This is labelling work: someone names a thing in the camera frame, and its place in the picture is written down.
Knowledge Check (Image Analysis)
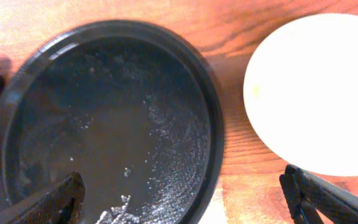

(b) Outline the far mint green plate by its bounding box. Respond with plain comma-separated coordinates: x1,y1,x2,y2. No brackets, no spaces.
243,13,358,176

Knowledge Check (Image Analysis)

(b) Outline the round black tray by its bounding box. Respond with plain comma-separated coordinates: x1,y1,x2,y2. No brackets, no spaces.
0,20,224,223

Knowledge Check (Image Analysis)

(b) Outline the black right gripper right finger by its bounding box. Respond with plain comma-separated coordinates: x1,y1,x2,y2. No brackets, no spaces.
279,164,358,224

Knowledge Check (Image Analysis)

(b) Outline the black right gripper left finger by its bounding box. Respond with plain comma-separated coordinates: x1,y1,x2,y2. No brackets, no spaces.
0,172,85,224

